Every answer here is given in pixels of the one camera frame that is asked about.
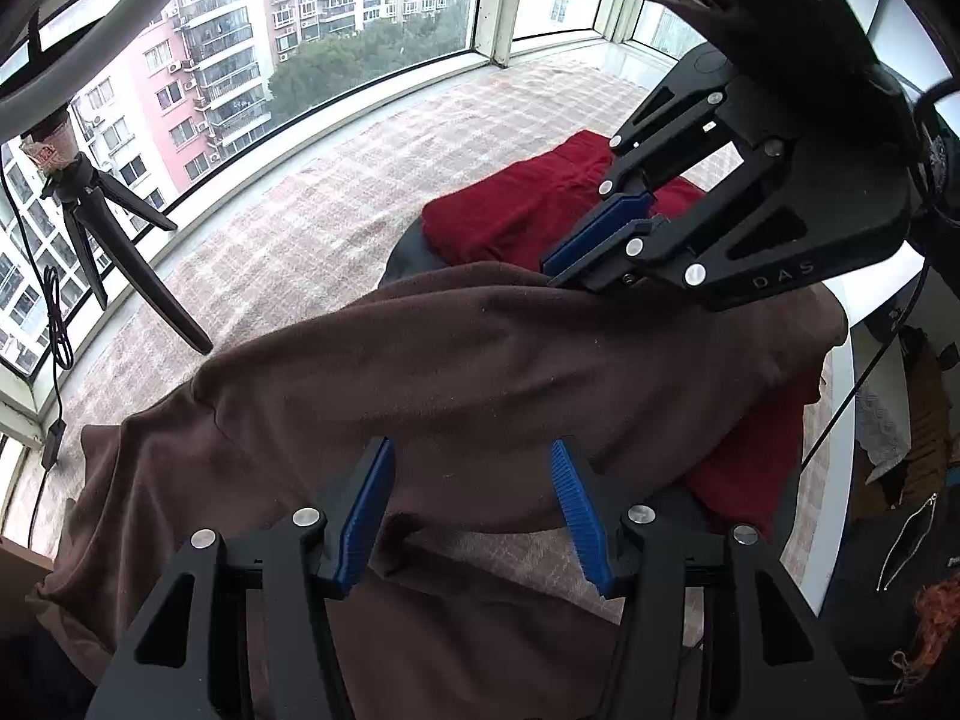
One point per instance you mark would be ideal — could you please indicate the red folded garment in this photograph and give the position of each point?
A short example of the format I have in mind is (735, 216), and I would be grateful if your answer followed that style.
(510, 202)

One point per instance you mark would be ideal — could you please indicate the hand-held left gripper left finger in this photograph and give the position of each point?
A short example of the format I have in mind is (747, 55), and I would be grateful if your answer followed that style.
(367, 517)

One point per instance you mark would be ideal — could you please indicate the brown garment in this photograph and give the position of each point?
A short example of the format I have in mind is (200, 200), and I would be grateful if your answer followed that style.
(450, 375)

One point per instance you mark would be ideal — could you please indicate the white lace cloth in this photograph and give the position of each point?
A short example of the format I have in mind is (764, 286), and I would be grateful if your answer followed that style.
(881, 427)

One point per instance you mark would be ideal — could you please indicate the dark grey folded garment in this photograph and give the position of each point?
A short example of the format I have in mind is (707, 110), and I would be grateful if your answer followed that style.
(409, 262)

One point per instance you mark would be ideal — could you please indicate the pink plaid blanket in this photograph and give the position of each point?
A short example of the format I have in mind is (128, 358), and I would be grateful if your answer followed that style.
(337, 187)

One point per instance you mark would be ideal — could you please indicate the person's black jacket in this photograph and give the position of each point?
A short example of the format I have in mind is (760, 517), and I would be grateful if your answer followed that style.
(862, 615)

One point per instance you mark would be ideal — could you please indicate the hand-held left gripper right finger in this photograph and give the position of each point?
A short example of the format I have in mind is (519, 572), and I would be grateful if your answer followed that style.
(581, 517)

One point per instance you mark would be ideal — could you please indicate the white apartment building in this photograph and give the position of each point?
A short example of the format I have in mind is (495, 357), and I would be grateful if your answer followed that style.
(22, 277)

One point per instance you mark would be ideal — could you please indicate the green treetops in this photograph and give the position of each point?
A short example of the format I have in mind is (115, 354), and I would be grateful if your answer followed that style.
(360, 60)

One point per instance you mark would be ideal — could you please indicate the black tripod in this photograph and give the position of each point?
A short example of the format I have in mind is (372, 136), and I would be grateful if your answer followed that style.
(150, 292)

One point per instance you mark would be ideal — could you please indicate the navy garment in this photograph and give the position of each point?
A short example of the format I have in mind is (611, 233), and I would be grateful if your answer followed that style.
(37, 682)

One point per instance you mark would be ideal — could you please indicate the pink apartment building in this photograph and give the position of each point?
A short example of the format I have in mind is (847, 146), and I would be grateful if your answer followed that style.
(150, 90)

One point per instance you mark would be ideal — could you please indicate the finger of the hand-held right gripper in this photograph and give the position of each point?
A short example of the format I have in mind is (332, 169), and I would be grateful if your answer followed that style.
(660, 262)
(600, 229)

